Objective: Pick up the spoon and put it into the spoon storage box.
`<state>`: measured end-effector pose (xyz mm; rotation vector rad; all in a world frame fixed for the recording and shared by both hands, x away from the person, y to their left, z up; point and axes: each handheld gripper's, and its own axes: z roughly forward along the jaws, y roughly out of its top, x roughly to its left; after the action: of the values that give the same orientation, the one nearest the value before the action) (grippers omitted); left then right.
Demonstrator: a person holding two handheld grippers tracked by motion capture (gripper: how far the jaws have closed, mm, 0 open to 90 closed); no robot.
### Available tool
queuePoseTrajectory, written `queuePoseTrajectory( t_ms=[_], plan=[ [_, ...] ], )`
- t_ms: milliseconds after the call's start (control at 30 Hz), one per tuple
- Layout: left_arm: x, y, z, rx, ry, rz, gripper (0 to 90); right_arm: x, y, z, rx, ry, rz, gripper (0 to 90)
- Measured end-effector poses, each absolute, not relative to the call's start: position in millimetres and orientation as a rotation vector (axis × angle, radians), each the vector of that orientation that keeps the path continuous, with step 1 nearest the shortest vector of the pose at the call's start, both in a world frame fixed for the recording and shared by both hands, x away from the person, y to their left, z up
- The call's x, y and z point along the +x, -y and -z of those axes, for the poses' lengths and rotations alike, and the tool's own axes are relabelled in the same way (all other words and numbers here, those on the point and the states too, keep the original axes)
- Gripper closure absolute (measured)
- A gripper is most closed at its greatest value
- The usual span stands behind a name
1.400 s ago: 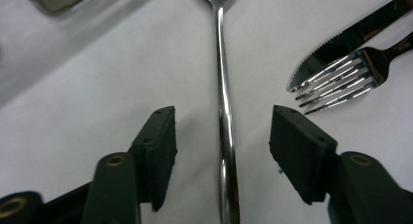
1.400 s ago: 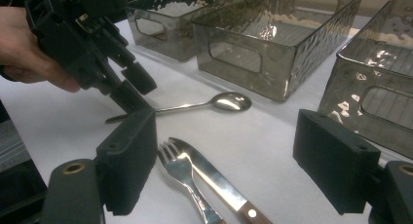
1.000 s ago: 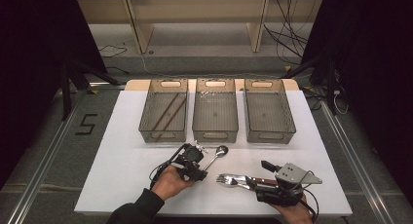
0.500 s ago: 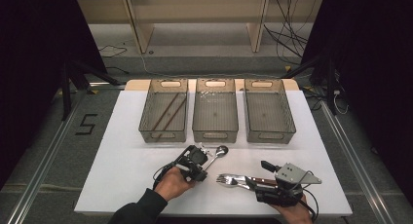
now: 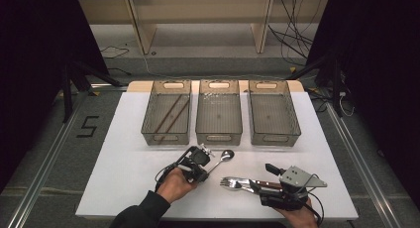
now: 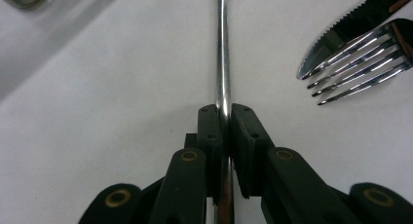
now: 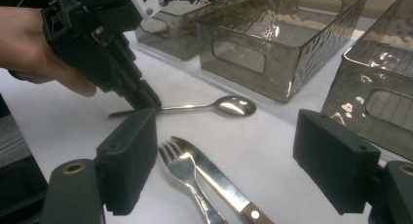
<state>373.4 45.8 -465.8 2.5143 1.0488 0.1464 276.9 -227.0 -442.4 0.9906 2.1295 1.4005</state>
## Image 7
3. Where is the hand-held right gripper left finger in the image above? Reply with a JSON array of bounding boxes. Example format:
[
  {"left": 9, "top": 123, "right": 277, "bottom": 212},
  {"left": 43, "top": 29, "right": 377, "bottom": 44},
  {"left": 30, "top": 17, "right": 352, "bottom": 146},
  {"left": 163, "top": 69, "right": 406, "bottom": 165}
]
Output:
[{"left": 94, "top": 107, "right": 159, "bottom": 217}]

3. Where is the smoky clear plastic bin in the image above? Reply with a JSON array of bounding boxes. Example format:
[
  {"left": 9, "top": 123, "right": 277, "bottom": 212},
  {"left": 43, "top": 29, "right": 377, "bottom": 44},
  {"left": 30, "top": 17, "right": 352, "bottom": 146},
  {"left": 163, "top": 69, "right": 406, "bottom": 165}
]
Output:
[
  {"left": 134, "top": 0, "right": 215, "bottom": 61},
  {"left": 320, "top": 0, "right": 413, "bottom": 162},
  {"left": 195, "top": 0, "right": 371, "bottom": 103}
]

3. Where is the wooden-handled metal knife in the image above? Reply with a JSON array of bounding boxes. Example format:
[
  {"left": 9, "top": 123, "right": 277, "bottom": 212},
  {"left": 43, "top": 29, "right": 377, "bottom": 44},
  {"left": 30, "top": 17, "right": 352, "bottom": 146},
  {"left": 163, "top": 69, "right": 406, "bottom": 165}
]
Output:
[{"left": 170, "top": 135, "right": 276, "bottom": 224}]

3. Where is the silver metal spoon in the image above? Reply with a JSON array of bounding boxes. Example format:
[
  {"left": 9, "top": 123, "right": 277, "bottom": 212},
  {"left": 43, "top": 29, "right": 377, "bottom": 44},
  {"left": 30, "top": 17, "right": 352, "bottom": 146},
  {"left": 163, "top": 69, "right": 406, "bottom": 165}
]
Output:
[{"left": 107, "top": 94, "right": 258, "bottom": 120}]

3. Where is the white table cover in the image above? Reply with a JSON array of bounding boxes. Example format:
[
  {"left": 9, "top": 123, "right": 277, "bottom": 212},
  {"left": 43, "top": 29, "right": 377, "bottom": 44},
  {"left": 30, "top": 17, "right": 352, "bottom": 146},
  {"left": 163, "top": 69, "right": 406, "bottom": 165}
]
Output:
[{"left": 0, "top": 16, "right": 413, "bottom": 224}]

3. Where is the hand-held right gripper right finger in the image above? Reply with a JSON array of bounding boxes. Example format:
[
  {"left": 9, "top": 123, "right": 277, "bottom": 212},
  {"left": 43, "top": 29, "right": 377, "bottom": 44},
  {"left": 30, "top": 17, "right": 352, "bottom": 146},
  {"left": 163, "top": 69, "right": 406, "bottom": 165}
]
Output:
[{"left": 292, "top": 108, "right": 382, "bottom": 216}]

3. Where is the wooden-handled metal fork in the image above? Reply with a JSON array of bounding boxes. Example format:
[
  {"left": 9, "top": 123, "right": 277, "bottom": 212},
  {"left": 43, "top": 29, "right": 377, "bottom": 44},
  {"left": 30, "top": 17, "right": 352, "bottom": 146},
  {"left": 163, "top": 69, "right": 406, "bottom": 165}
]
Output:
[{"left": 158, "top": 139, "right": 229, "bottom": 224}]

